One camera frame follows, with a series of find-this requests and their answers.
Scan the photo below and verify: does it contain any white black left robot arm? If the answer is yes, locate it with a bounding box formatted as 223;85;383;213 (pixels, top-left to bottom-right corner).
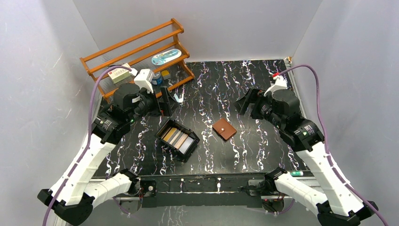
38;69;174;226

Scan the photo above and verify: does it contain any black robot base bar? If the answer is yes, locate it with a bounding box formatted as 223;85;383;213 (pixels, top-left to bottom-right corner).
111;173;286;210

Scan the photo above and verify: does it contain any white blue stapler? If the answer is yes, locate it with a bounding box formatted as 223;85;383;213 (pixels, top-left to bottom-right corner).
174;89;185;105

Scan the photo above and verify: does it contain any orange leather card holder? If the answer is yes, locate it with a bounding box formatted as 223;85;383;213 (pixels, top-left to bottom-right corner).
212;118;237;141

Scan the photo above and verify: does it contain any blue oval blister pack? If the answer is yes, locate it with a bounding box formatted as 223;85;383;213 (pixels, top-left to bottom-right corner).
151;48;182;65

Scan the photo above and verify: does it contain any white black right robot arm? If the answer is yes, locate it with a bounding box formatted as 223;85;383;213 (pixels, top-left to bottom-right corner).
234;81;377;226

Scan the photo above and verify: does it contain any white green carton box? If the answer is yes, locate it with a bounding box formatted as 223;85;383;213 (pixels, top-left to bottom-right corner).
107;63;133;84

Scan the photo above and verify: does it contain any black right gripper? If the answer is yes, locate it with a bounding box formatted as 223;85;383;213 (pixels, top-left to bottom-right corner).
232;87;284;130

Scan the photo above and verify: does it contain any yellow grey small block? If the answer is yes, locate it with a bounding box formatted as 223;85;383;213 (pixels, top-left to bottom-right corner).
161;70;171;80

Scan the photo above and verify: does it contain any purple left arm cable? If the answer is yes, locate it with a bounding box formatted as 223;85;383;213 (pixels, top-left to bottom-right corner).
42;65;138;226

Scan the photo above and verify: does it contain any black card storage box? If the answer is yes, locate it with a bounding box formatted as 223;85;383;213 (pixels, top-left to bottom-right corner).
155;118;200;162

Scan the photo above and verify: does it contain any blue white small jar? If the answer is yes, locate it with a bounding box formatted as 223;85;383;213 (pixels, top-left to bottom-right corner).
151;73;163;86

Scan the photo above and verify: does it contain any stack of cards in box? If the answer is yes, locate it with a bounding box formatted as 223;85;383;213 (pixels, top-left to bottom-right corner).
160;127;194;154

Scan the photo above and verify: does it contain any orange wooden shelf rack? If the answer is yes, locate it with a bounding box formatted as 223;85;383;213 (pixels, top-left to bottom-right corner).
80;18;195;103

